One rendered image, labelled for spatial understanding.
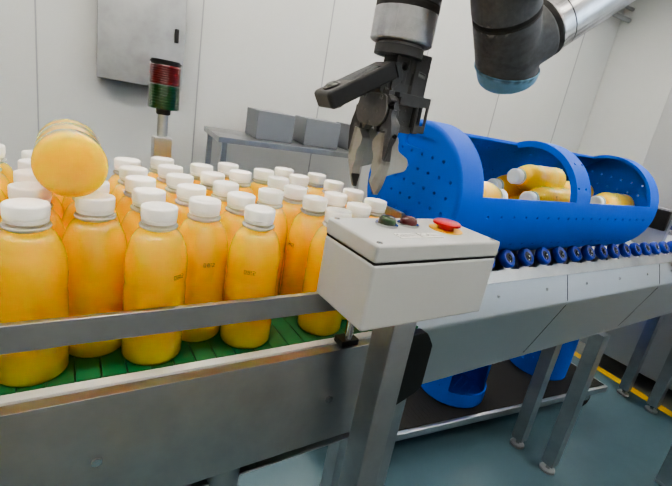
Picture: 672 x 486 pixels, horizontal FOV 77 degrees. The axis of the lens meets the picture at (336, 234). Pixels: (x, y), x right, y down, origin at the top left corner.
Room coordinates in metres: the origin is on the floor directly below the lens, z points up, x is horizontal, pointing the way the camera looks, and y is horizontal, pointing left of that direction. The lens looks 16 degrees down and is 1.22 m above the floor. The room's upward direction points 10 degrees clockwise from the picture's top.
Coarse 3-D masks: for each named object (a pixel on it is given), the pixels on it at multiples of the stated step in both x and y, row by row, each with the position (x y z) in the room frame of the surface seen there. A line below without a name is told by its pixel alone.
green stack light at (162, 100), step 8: (152, 88) 0.90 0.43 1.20; (160, 88) 0.90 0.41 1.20; (168, 88) 0.91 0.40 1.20; (176, 88) 0.92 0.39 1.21; (152, 96) 0.90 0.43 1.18; (160, 96) 0.90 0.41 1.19; (168, 96) 0.91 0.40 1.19; (176, 96) 0.93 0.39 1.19; (152, 104) 0.90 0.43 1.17; (160, 104) 0.90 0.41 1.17; (168, 104) 0.91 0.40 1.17; (176, 104) 0.93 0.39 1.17
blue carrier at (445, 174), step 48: (432, 144) 0.85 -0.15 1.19; (480, 144) 1.11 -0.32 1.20; (528, 144) 1.13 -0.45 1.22; (384, 192) 0.93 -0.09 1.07; (432, 192) 0.82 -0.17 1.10; (480, 192) 0.79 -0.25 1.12; (576, 192) 1.00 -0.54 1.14; (624, 192) 1.33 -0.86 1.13; (528, 240) 0.95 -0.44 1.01; (576, 240) 1.08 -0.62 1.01; (624, 240) 1.26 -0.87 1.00
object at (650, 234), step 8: (664, 208) 1.61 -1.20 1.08; (656, 216) 1.60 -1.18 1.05; (664, 216) 1.58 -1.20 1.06; (656, 224) 1.59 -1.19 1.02; (664, 224) 1.57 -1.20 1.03; (648, 232) 1.62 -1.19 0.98; (656, 232) 1.60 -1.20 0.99; (664, 232) 1.58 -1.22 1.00; (632, 240) 1.65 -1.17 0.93; (640, 240) 1.63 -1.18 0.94; (648, 240) 1.61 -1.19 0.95; (656, 240) 1.59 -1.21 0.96; (664, 240) 1.58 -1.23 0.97
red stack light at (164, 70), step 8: (152, 64) 0.91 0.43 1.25; (160, 64) 0.90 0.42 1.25; (152, 72) 0.91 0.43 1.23; (160, 72) 0.90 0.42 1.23; (168, 72) 0.91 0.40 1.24; (176, 72) 0.92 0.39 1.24; (152, 80) 0.91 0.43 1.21; (160, 80) 0.90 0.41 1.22; (168, 80) 0.91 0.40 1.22; (176, 80) 0.92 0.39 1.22
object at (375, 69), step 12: (360, 72) 0.63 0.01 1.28; (372, 72) 0.61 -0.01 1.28; (384, 72) 0.62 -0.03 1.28; (336, 84) 0.60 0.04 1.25; (348, 84) 0.59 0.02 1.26; (360, 84) 0.60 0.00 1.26; (372, 84) 0.61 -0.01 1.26; (384, 84) 0.63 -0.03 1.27; (324, 96) 0.59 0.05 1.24; (336, 96) 0.59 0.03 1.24; (348, 96) 0.60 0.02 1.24; (360, 96) 0.61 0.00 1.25; (336, 108) 0.61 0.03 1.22
